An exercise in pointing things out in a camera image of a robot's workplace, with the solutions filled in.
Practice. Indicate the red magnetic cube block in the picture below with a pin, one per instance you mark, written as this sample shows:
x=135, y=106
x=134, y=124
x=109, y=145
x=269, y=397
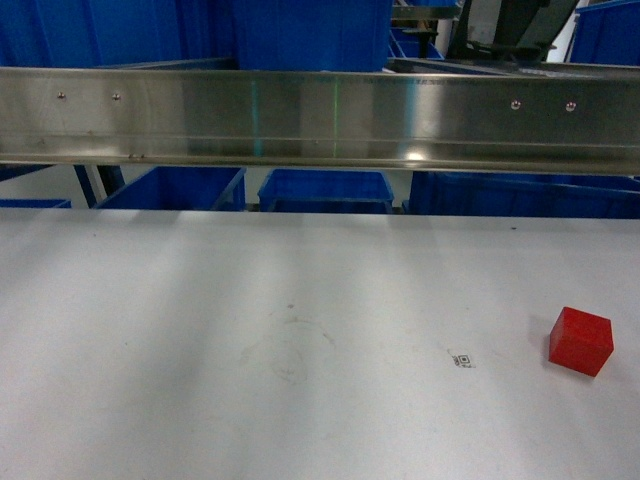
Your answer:
x=581, y=341

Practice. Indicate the large blue bin upper shelf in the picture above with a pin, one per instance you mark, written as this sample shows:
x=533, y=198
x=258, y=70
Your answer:
x=342, y=36

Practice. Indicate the QR code sticker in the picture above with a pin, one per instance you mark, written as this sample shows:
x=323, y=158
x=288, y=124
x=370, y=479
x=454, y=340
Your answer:
x=462, y=358

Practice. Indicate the blue bin top right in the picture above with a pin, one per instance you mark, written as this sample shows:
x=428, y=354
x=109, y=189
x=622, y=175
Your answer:
x=607, y=33

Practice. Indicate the blue bin below rail centre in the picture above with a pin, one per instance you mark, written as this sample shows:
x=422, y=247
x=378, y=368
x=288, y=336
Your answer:
x=326, y=191

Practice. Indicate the blue bin below rail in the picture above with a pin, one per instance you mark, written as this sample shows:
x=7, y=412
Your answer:
x=523, y=195
x=326, y=191
x=182, y=189

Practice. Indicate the blue bin below rail right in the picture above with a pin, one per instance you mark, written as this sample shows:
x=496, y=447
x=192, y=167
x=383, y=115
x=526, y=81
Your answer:
x=523, y=195

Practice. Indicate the stainless steel shelf rail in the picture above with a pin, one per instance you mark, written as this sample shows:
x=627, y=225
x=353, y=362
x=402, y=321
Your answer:
x=417, y=116

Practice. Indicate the blue bin below rail left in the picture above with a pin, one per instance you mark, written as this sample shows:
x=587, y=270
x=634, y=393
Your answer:
x=182, y=189

